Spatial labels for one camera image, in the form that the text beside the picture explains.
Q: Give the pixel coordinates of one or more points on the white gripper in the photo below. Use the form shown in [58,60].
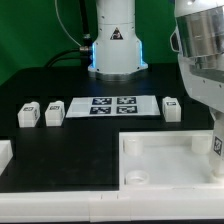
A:
[205,85]

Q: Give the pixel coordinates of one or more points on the white square table top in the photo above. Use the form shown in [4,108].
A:
[166,160]

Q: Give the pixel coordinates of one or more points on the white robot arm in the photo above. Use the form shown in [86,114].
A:
[198,39]

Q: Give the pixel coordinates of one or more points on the tag sheet with markers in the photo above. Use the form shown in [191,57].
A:
[113,106]

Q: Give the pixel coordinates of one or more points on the white front rail fixture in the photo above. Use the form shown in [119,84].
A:
[174,204]

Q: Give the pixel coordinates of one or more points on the white left bracket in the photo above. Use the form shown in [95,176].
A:
[6,154]

